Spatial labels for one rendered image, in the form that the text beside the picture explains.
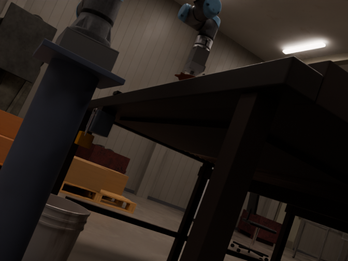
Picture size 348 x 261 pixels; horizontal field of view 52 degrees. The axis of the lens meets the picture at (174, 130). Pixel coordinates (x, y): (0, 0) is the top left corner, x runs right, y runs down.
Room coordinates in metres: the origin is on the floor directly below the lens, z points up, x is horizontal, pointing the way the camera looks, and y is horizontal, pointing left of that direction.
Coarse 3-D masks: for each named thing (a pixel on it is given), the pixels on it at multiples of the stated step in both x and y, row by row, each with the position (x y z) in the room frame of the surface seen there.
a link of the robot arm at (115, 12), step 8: (88, 0) 1.13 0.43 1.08; (96, 0) 1.12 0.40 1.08; (104, 0) 1.12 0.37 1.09; (112, 0) 1.13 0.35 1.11; (120, 0) 1.16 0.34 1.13; (88, 8) 1.12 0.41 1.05; (96, 8) 1.12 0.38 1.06; (104, 8) 1.13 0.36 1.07; (112, 8) 1.14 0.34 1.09; (112, 16) 1.15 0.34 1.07
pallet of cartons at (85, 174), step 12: (72, 168) 4.49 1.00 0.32; (84, 168) 4.57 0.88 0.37; (96, 168) 4.65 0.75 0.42; (108, 168) 5.53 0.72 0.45; (72, 180) 4.52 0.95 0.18; (84, 180) 4.60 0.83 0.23; (96, 180) 4.69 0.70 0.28; (108, 180) 5.25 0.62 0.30; (120, 180) 5.35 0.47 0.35; (84, 192) 5.02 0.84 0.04; (96, 192) 4.73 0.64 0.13; (108, 192) 5.22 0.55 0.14; (120, 192) 5.39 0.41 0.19; (108, 204) 4.92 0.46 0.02; (120, 204) 5.37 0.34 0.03; (132, 204) 5.06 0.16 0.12
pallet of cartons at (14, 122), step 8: (0, 112) 4.16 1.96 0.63; (0, 120) 4.18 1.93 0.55; (8, 120) 4.23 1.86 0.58; (16, 120) 4.28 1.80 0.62; (0, 128) 4.21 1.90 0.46; (8, 128) 4.26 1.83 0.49; (16, 128) 4.30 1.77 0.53; (0, 136) 3.90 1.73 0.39; (8, 136) 4.28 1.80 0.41; (0, 144) 3.92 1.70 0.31; (8, 144) 3.97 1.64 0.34; (0, 152) 3.94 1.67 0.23; (0, 160) 3.96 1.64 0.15; (0, 168) 4.34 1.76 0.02
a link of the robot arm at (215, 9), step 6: (198, 0) 1.31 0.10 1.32; (204, 0) 1.30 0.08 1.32; (210, 0) 1.29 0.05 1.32; (216, 0) 1.30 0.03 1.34; (198, 6) 1.33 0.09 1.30; (204, 6) 1.31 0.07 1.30; (210, 6) 1.29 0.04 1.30; (216, 6) 1.31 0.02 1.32; (198, 12) 1.35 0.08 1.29; (204, 12) 1.32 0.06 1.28; (210, 12) 1.30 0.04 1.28; (216, 12) 1.31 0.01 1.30; (198, 18) 1.38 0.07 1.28; (204, 18) 1.36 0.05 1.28; (210, 18) 1.35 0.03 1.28
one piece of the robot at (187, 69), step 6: (198, 48) 1.46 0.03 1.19; (204, 48) 1.47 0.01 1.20; (192, 54) 1.49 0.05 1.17; (198, 54) 1.47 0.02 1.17; (204, 54) 1.47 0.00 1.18; (192, 60) 1.46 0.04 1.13; (198, 60) 1.47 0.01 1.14; (204, 60) 1.47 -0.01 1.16; (186, 66) 1.50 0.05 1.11; (192, 66) 1.46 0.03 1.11; (198, 66) 1.47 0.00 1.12; (204, 66) 1.48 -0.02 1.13; (192, 72) 1.50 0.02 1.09; (198, 72) 1.49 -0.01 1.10
